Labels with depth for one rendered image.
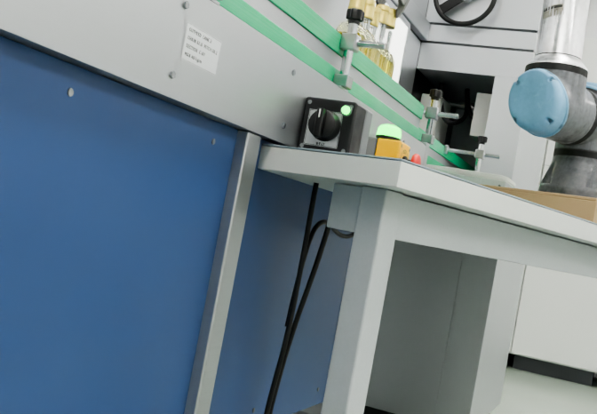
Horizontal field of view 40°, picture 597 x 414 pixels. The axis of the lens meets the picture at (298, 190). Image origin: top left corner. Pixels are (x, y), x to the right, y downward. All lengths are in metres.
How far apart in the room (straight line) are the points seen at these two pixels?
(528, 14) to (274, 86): 1.81
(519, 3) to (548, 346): 3.04
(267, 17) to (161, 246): 0.35
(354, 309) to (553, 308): 4.43
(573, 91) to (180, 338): 0.90
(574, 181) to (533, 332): 3.83
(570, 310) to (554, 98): 3.94
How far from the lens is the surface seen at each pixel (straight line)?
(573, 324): 5.46
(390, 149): 1.46
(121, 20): 0.81
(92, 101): 0.82
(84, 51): 0.77
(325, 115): 1.17
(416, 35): 2.83
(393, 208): 1.07
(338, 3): 2.05
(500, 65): 2.81
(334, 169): 1.06
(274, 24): 1.14
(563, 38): 1.65
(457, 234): 1.23
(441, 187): 1.09
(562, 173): 1.70
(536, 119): 1.60
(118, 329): 0.92
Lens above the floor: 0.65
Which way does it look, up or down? 2 degrees up
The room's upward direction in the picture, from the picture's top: 11 degrees clockwise
